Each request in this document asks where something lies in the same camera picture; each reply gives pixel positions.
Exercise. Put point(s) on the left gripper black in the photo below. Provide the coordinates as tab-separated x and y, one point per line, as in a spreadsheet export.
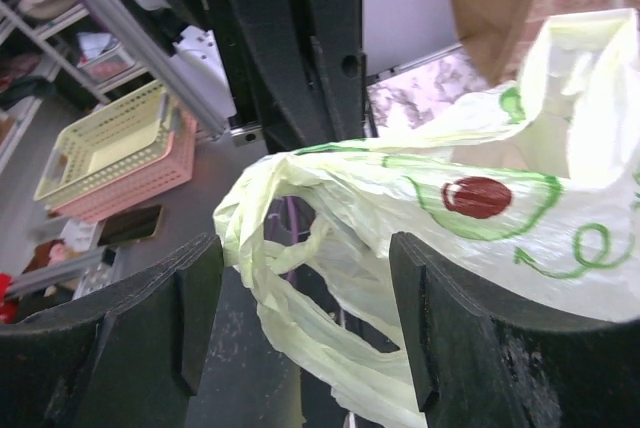
294	66

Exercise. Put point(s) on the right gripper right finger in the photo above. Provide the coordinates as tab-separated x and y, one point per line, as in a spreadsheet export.
483	356

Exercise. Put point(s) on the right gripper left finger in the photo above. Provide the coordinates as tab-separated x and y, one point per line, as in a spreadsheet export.
131	354

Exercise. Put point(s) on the green avocado print plastic bag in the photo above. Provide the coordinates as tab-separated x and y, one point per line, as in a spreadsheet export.
532	185

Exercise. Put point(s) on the pink perforated plastic basket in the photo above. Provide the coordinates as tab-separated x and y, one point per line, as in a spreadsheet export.
145	181

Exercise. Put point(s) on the yellow perforated plastic basket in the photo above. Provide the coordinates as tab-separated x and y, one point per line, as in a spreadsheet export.
106	144

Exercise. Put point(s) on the background metal storage shelf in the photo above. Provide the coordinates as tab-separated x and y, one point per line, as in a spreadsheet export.
57	62

